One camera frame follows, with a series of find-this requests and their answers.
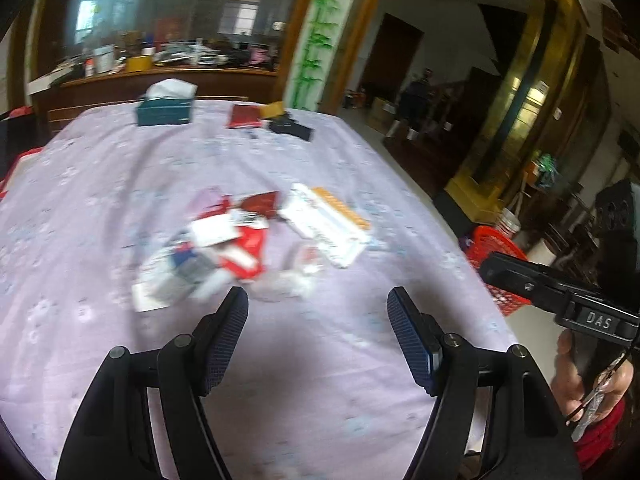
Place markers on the white box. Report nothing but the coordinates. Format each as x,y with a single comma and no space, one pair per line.
105,60

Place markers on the floral lilac tablecloth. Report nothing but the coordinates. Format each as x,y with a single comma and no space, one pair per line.
100,185

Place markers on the black flat device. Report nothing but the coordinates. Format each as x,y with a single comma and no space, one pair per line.
292,129

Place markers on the clear plastic wrap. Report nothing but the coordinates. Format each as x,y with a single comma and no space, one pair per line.
295,275

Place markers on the person's right forearm red sleeve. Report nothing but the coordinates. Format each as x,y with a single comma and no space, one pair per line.
602,440

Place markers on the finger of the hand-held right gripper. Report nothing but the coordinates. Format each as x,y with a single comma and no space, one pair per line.
515,277

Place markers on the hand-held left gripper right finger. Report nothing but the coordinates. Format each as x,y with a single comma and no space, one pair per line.
407,330

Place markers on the teal tissue box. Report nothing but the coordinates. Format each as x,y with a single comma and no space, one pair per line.
165,112

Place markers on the cardboard box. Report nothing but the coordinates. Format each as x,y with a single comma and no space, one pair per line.
382,112

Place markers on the small yellow tape roll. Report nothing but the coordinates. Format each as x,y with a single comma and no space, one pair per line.
274,109

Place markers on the red plastic basket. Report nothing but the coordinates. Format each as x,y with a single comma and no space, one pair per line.
500,240

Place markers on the golden door frame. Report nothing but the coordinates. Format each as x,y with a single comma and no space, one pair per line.
505,125

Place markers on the white bucket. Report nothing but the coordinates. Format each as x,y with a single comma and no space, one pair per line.
510,222

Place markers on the dark wooden door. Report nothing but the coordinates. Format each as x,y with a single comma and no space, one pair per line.
390,55

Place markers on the wooden sideboard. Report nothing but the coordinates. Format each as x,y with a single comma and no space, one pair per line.
125,87

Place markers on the bamboo painted pillar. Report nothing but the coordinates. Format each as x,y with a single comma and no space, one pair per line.
320,35

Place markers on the white packet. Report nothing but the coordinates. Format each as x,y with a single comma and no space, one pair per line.
155,285

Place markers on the orange and white carton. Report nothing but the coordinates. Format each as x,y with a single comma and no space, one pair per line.
325,225

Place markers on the dark red foil bag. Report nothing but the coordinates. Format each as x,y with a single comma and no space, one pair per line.
261,204

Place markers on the blue and grey packet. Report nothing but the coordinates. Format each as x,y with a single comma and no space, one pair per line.
192,265

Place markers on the white card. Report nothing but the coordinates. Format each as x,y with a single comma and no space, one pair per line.
214,230

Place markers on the red and white pack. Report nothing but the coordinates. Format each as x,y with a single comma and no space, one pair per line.
245,255

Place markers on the person's right hand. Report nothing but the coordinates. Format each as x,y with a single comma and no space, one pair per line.
570,380

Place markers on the white tissue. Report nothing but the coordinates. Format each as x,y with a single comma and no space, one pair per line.
170,89

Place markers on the large wood-framed mirror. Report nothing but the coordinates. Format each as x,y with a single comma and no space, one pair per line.
175,5

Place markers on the pink crumpled wrapper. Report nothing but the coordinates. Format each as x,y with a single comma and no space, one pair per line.
210,197

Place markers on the red bin with clear bag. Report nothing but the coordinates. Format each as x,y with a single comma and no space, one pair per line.
20,167

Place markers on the red plastic bag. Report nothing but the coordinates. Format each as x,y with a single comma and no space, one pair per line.
17,112

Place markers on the green toy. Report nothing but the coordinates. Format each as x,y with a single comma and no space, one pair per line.
546,170

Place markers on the red flat packet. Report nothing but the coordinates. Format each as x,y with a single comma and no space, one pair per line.
245,116

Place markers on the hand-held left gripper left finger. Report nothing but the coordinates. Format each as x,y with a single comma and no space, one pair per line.
227,330

